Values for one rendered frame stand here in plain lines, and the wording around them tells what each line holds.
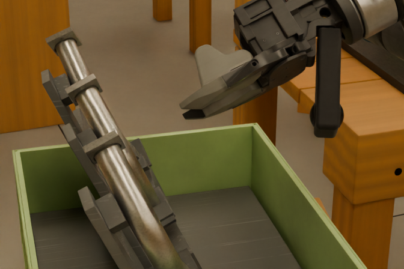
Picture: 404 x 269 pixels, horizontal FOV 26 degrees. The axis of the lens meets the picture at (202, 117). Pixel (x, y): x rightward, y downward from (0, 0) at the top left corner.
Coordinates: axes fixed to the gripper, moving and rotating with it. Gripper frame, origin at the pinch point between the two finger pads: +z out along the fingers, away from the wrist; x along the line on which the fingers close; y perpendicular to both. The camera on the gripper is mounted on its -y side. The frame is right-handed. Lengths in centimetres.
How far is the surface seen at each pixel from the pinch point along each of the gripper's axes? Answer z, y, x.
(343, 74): -39, 19, -93
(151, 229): 10.1, -9.2, 0.6
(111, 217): 13.2, -6.2, 1.5
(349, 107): -32, 8, -75
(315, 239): -8.5, -15.1, -34.8
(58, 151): 19, 18, -46
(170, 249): 9.4, -11.6, -1.7
